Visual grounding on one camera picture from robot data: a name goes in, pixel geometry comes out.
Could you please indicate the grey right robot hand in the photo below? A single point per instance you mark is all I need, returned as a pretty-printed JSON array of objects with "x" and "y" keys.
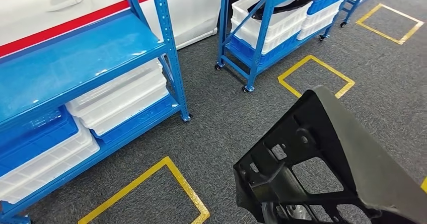
[{"x": 297, "y": 212}]

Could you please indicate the black plastic plate frame part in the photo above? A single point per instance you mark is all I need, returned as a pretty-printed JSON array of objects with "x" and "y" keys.
[{"x": 350, "y": 155}]

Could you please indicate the black curved plastic part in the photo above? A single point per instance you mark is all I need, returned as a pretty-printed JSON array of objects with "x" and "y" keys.
[{"x": 293, "y": 2}]

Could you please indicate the blue metal shelf rack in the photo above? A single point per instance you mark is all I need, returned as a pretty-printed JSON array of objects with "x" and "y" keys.
[{"x": 83, "y": 49}]

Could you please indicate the white car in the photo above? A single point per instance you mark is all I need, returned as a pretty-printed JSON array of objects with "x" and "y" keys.
[{"x": 33, "y": 12}]

